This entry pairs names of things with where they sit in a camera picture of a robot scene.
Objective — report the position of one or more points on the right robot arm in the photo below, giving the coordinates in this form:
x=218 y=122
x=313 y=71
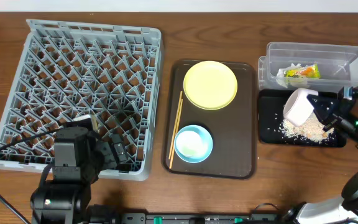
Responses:
x=342 y=209

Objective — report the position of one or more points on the yellow round plate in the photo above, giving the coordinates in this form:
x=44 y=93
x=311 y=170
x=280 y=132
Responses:
x=210 y=85

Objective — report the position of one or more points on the grey dishwasher rack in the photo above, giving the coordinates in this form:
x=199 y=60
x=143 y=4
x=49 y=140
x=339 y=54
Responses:
x=71 y=69

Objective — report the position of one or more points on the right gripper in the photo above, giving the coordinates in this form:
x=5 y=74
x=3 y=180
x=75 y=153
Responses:
x=332 y=113

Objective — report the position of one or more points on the black waste tray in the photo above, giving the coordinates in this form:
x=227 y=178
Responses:
x=270 y=122

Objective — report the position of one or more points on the dark brown serving tray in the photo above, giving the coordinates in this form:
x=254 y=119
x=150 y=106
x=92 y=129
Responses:
x=233 y=128

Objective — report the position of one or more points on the white cup with rice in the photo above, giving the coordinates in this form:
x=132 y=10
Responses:
x=298 y=109

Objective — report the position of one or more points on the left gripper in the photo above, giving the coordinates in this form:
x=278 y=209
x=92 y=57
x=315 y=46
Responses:
x=117 y=151

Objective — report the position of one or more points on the green snack wrapper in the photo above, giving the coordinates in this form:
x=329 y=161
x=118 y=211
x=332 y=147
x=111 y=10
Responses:
x=309 y=71

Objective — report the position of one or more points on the clear plastic bin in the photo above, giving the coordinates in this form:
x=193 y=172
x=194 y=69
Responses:
x=338 y=65

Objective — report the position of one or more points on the light blue bowl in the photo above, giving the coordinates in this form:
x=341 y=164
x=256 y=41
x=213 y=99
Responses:
x=207 y=142

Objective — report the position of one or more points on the spilled rice pile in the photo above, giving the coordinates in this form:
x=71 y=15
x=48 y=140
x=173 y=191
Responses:
x=306 y=129

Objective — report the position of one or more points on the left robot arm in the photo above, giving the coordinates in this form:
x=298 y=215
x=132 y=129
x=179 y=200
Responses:
x=64 y=191

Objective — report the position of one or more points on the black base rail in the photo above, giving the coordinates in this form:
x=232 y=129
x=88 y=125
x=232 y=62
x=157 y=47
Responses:
x=142 y=218

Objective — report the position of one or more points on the white small bowl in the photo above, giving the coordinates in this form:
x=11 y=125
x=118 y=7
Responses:
x=190 y=144

